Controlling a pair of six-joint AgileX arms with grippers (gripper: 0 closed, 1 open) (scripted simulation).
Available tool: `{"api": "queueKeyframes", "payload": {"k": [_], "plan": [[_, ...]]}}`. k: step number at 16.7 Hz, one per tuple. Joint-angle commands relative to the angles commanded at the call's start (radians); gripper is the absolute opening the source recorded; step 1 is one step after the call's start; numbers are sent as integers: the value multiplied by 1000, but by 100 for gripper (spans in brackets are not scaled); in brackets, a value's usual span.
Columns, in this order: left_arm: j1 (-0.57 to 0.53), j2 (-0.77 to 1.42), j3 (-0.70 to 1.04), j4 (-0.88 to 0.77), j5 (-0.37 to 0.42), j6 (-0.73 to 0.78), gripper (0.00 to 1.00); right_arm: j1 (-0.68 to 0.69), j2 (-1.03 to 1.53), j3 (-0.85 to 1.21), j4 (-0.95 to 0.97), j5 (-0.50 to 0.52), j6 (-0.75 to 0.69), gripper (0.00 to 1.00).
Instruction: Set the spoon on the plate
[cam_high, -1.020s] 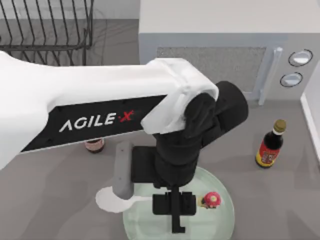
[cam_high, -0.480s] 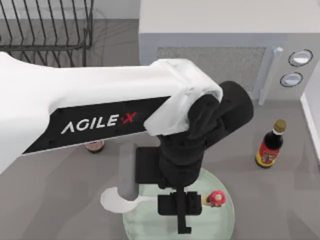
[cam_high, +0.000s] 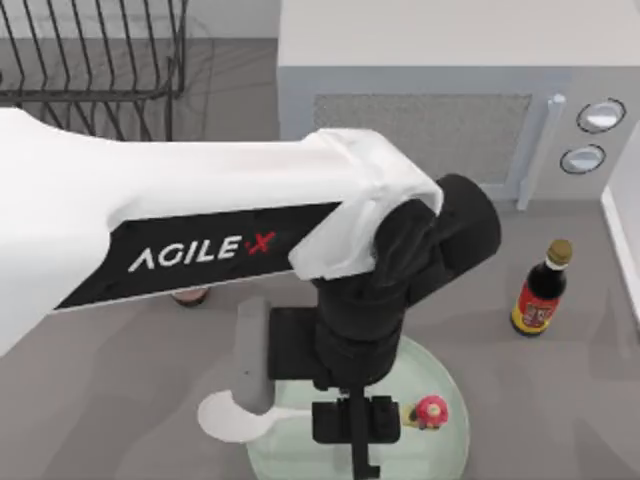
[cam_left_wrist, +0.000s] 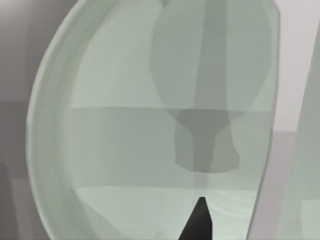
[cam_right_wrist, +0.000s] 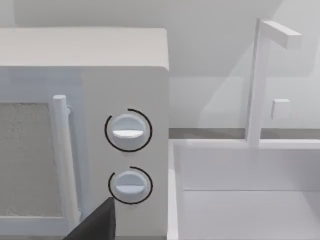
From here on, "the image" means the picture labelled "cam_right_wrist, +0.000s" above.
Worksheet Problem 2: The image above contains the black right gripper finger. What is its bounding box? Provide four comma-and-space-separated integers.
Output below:
62, 196, 117, 240

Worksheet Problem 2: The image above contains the white microwave knob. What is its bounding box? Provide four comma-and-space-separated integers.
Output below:
112, 171, 149, 200
109, 113, 148, 148

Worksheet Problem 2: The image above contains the pale microwave oven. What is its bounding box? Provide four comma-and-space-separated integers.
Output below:
0, 27, 171, 240

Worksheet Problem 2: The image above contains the white sink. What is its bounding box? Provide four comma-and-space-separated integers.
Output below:
166, 138, 320, 240

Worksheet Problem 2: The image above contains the tall white tap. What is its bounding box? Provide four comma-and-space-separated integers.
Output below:
246, 17, 303, 148

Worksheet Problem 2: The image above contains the small white tap lever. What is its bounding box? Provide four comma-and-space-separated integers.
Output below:
271, 98, 291, 120

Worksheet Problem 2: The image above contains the white microwave door handle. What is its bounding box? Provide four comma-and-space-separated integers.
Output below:
52, 94, 82, 233

